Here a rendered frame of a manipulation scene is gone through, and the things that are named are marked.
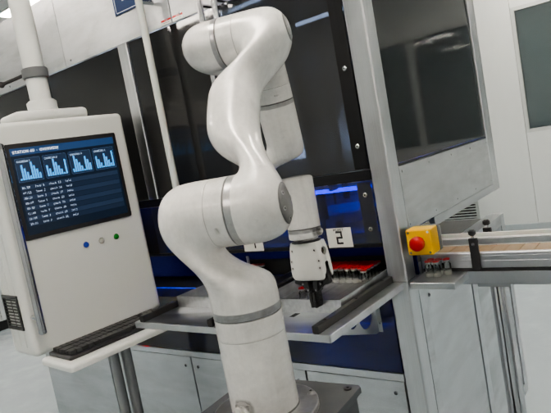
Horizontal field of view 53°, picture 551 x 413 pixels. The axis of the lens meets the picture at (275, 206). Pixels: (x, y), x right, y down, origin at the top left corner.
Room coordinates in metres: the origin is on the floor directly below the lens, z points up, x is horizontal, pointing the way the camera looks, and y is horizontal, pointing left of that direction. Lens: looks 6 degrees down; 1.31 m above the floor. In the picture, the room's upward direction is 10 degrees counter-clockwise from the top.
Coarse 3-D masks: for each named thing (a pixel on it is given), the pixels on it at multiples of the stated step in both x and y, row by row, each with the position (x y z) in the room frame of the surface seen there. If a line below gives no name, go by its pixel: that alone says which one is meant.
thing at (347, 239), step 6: (336, 228) 1.65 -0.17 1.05; (342, 228) 1.64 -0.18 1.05; (348, 228) 1.62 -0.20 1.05; (330, 234) 1.66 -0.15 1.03; (336, 234) 1.65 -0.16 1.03; (342, 234) 1.64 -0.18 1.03; (348, 234) 1.63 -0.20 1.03; (330, 240) 1.67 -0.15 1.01; (336, 240) 1.65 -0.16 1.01; (342, 240) 1.64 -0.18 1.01; (348, 240) 1.63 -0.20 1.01; (330, 246) 1.67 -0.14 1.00; (336, 246) 1.66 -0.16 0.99; (342, 246) 1.64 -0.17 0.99; (348, 246) 1.63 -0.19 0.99
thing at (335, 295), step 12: (384, 276) 1.56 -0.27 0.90; (288, 288) 1.62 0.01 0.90; (324, 288) 1.62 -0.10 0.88; (336, 288) 1.59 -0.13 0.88; (348, 288) 1.57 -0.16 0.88; (360, 288) 1.45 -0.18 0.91; (288, 300) 1.46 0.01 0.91; (300, 300) 1.43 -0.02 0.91; (324, 300) 1.39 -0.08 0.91; (336, 300) 1.37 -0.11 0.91; (348, 300) 1.39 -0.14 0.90; (324, 312) 1.39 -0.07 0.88
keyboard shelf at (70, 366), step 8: (128, 336) 1.77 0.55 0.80; (136, 336) 1.75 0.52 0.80; (144, 336) 1.76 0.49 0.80; (152, 336) 1.78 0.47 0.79; (112, 344) 1.71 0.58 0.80; (120, 344) 1.70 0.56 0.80; (128, 344) 1.71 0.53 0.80; (96, 352) 1.66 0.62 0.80; (104, 352) 1.65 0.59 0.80; (112, 352) 1.67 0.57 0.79; (48, 360) 1.68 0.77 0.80; (56, 360) 1.66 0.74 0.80; (64, 360) 1.64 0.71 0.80; (80, 360) 1.61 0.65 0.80; (88, 360) 1.61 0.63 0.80; (96, 360) 1.63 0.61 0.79; (56, 368) 1.64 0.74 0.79; (64, 368) 1.60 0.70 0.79; (72, 368) 1.57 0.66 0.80; (80, 368) 1.59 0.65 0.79
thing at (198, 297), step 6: (276, 276) 1.89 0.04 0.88; (282, 276) 1.74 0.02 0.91; (288, 276) 1.77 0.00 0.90; (276, 282) 1.72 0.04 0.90; (198, 288) 1.80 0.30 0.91; (204, 288) 1.82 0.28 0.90; (186, 294) 1.76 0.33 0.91; (192, 294) 1.78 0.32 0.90; (198, 294) 1.80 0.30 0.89; (204, 294) 1.82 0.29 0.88; (180, 300) 1.72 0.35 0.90; (186, 300) 1.70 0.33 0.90; (192, 300) 1.69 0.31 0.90; (198, 300) 1.67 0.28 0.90; (204, 300) 1.66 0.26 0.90; (180, 306) 1.72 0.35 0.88; (186, 306) 1.71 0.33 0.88; (192, 306) 1.69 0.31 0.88; (198, 306) 1.67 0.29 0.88; (204, 306) 1.66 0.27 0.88; (210, 306) 1.64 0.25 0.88
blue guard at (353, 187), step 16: (320, 192) 1.67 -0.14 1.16; (336, 192) 1.64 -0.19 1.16; (352, 192) 1.61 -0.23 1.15; (368, 192) 1.57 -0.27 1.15; (144, 208) 2.17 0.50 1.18; (320, 208) 1.68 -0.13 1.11; (336, 208) 1.64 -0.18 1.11; (352, 208) 1.61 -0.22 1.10; (368, 208) 1.58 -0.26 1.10; (144, 224) 2.19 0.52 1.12; (336, 224) 1.65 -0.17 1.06; (352, 224) 1.62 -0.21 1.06; (368, 224) 1.58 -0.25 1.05; (160, 240) 2.14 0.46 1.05; (272, 240) 1.80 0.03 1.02; (288, 240) 1.77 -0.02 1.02; (368, 240) 1.59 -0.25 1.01
